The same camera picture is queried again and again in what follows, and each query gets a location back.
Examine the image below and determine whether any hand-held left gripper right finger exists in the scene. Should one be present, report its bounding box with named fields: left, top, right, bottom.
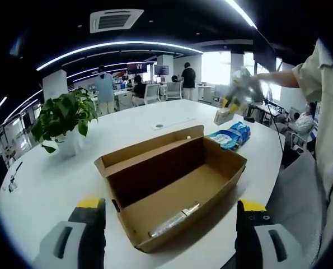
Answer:
left=234, top=199, right=306, bottom=269

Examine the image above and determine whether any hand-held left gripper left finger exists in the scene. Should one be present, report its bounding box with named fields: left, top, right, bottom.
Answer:
left=32, top=197, right=107, bottom=269

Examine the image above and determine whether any small white carton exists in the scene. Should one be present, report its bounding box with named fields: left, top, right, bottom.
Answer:
left=213, top=108, right=232, bottom=126

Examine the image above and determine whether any blue wet wipes soft item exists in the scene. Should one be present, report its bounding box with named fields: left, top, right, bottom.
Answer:
left=208, top=120, right=252, bottom=152

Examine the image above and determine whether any brown cardboard shoe box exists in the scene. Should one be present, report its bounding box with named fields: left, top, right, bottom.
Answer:
left=93, top=125, right=248, bottom=254

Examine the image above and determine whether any clear capped silver tube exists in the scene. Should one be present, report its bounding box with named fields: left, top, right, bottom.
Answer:
left=148, top=202, right=201, bottom=239

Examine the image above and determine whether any white office chair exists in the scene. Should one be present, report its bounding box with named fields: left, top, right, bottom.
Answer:
left=144, top=84, right=161, bottom=105
left=165, top=82, right=183, bottom=101

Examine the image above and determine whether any white table socket strip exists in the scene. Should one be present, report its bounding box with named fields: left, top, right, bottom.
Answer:
left=151, top=117, right=198, bottom=131

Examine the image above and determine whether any straight ceiling light strip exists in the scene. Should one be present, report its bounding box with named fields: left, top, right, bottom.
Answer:
left=224, top=0, right=258, bottom=30

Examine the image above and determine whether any black desk monitor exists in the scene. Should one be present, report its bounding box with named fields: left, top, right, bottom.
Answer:
left=154, top=64, right=170, bottom=76

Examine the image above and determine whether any small black pen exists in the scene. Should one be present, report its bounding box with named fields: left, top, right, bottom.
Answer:
left=8, top=161, right=25, bottom=194

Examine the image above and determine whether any long curved ceiling light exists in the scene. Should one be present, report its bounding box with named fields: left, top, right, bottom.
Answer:
left=36, top=41, right=204, bottom=71

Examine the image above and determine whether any green potted plant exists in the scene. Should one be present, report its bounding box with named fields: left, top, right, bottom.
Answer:
left=31, top=88, right=99, bottom=156

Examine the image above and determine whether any ceiling air conditioner vent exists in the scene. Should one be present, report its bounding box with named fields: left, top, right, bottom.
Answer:
left=90, top=9, right=145, bottom=35

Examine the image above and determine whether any white pillar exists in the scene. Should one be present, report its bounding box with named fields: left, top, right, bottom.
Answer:
left=42, top=69, right=68, bottom=104

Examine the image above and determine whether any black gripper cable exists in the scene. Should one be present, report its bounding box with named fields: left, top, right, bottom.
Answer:
left=262, top=91, right=287, bottom=158

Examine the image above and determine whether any dark wall display screen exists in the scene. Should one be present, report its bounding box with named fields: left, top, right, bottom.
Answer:
left=126, top=62, right=148, bottom=76

